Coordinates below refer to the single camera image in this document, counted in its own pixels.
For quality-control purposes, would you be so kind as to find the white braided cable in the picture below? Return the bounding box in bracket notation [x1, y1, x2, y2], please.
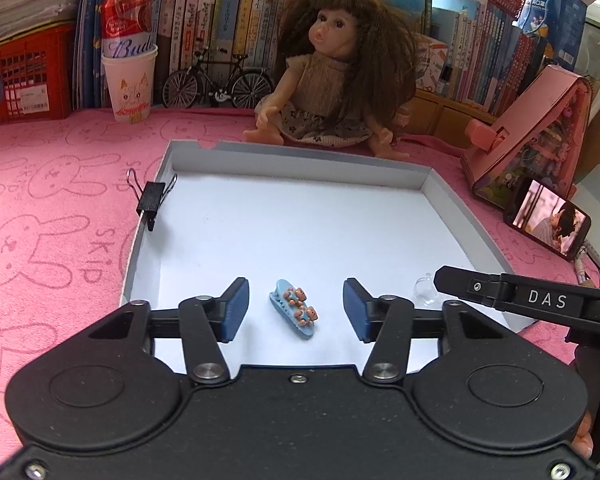
[574, 245, 600, 287]

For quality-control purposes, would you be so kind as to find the red plastic crate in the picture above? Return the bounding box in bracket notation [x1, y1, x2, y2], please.
[0, 22, 76, 128]

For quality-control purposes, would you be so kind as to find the blue carton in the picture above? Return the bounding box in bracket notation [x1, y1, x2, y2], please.
[512, 0, 598, 73]

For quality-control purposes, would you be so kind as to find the red beer can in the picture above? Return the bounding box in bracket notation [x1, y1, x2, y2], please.
[100, 0, 158, 58]

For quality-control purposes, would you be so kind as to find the pink rabbit-print towel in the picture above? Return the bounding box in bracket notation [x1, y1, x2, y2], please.
[0, 107, 600, 411]

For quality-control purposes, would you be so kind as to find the colourful stationery carton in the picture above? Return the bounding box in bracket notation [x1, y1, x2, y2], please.
[414, 35, 453, 93]

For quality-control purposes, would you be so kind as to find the blue bear hair clip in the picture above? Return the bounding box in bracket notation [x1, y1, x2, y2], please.
[267, 278, 321, 341]

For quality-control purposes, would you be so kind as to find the black model bicycle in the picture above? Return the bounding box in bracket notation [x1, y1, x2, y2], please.
[162, 47, 276, 110]

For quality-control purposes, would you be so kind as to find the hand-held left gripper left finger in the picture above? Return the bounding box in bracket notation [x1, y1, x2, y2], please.
[87, 276, 251, 386]

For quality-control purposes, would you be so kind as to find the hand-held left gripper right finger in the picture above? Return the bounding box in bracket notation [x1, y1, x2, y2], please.
[343, 277, 506, 386]

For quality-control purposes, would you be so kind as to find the row of upright books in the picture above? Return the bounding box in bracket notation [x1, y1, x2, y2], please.
[72, 0, 556, 116]

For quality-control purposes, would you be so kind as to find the clear round dish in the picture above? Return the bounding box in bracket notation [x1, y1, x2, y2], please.
[412, 272, 443, 308]

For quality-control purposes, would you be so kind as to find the white cardboard box tray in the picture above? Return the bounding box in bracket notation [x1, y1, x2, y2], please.
[120, 140, 536, 376]

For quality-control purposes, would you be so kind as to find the black binder clip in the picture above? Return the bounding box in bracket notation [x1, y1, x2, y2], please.
[126, 169, 178, 232]

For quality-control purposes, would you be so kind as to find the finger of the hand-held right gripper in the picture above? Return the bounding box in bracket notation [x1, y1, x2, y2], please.
[434, 266, 514, 314]

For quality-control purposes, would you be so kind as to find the wooden drawer unit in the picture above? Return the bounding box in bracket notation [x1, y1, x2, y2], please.
[405, 89, 501, 150]

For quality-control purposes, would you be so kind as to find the brown-haired doll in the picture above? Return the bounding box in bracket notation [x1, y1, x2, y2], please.
[243, 0, 421, 162]

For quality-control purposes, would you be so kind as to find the white paper cup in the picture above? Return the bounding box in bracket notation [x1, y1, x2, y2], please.
[101, 45, 159, 123]

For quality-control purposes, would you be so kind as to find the pink triangular toy house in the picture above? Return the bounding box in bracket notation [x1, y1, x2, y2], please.
[461, 65, 593, 208]

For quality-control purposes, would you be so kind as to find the black smartphone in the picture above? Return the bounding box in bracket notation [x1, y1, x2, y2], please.
[503, 175, 593, 261]

